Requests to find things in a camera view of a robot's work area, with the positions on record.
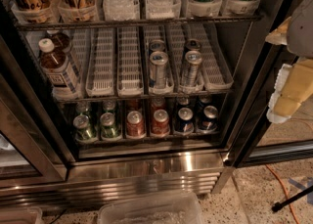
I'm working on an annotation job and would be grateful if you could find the clear plastic bin corner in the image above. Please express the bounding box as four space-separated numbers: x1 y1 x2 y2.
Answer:
0 207 44 224

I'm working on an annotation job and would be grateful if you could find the dark tall can back-right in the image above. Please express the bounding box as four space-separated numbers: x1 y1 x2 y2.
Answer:
184 38 201 52

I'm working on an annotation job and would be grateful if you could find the silver tall can front-left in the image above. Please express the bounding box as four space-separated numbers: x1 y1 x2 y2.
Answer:
149 51 168 89

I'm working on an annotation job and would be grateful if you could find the blue soda can front-left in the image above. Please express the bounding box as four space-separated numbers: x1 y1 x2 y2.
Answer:
175 108 194 134

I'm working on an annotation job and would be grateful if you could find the wire fridge shelf upper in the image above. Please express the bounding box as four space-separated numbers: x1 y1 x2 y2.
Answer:
15 15 262 31

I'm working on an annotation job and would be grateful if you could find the tea bottle white cap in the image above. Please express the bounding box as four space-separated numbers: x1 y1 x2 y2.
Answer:
38 38 78 96

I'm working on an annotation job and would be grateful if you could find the clear plastic bin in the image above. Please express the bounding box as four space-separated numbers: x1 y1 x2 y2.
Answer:
97 192 204 224

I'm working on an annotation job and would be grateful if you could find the blue soda can front-right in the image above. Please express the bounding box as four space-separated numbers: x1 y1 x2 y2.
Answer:
198 106 218 131

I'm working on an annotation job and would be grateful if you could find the black stand leg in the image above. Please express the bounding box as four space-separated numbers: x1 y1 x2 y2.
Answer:
272 186 313 212

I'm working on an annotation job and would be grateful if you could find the blue can back-right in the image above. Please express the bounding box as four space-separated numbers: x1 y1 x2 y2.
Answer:
198 95 212 107

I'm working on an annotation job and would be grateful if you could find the red soda can front-right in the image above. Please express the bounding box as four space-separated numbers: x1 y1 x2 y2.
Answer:
152 110 170 135

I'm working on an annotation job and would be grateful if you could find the blue can back-left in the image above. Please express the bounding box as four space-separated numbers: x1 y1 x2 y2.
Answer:
176 97 190 108

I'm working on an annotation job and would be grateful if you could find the green soda can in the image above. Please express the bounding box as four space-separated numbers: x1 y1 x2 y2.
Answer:
73 114 97 143

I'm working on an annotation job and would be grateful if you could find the tea bottle behind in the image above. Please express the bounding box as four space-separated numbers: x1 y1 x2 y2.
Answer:
47 30 81 75

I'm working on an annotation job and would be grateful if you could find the silver tall can front-right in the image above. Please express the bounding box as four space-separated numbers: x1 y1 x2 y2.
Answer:
180 51 202 87

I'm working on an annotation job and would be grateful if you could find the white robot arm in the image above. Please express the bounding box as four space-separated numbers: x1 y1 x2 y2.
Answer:
265 0 313 123

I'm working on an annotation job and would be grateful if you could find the orange soda can front-left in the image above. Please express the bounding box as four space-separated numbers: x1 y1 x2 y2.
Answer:
126 111 146 138

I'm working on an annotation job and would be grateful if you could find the green can back-left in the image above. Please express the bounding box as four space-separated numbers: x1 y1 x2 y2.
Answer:
75 101 92 117

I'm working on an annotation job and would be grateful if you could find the red can back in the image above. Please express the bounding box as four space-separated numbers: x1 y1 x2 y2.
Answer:
151 97 166 112

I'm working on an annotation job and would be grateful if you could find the steel fridge door frame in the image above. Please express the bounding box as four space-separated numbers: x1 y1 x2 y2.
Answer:
0 74 67 190

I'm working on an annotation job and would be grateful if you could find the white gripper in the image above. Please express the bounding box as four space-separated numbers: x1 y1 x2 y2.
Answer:
265 17 313 124

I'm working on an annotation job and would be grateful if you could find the orange cable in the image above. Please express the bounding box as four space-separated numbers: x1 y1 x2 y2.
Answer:
264 163 300 224

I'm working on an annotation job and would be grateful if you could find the silver tall can back-left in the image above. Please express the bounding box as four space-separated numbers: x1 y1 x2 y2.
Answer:
149 39 165 53

